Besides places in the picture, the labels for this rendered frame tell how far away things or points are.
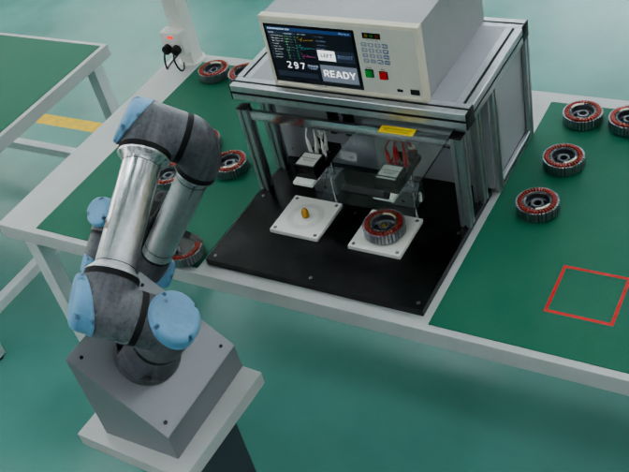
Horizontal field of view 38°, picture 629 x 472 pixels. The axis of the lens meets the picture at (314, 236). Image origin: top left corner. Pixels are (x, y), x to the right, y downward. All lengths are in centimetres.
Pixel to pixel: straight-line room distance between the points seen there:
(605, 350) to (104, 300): 108
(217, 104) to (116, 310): 142
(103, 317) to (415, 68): 93
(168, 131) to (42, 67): 181
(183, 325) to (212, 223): 80
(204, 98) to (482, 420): 141
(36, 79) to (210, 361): 186
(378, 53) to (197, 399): 91
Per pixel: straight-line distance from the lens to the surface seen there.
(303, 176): 250
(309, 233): 247
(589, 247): 237
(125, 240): 193
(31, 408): 348
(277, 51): 240
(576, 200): 250
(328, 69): 235
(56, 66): 377
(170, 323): 189
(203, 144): 205
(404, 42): 220
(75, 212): 291
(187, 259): 252
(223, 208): 270
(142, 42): 544
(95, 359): 207
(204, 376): 213
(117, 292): 189
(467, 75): 235
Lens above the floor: 236
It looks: 40 degrees down
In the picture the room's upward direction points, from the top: 15 degrees counter-clockwise
